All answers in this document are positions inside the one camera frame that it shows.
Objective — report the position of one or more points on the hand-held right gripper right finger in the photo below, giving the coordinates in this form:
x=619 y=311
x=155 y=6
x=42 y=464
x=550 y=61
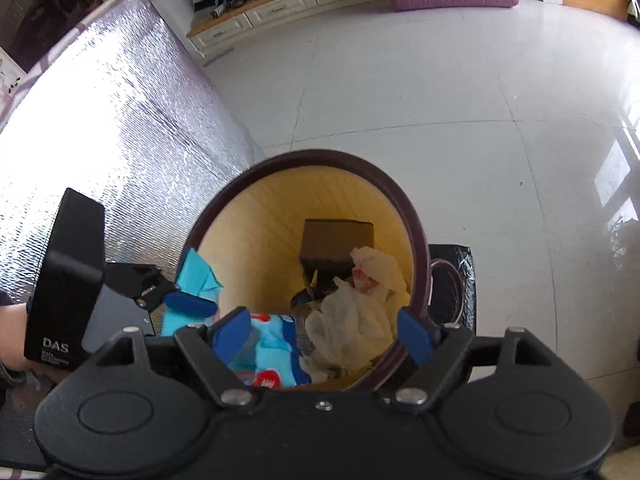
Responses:
x=417 y=334

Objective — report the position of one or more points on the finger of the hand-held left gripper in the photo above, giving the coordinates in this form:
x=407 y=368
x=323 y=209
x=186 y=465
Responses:
x=190 y=304

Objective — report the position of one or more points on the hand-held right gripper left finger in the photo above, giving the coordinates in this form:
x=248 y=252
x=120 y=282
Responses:
x=230 y=334

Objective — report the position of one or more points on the blue snack packet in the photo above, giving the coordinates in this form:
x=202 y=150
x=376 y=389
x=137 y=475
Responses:
x=275 y=355

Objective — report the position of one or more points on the white plastic bag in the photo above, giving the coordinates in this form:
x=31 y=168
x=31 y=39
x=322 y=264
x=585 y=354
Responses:
x=350 y=320

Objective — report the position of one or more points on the yellow bin with dark rim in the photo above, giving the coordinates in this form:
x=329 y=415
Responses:
x=260 y=205

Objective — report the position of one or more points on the brown cardboard box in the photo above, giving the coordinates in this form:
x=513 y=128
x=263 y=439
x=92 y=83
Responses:
x=335 y=240

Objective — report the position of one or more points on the person's left forearm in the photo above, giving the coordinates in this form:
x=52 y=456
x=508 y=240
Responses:
x=11 y=332

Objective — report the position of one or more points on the silver foil sheet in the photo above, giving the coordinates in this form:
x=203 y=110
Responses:
x=125 y=125

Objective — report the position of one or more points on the cream kitchen cabinets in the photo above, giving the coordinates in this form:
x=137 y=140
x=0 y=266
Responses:
x=35 y=5

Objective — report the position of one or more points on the cream low drawer cabinet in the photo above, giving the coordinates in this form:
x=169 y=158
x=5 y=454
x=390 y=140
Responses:
x=280 y=12

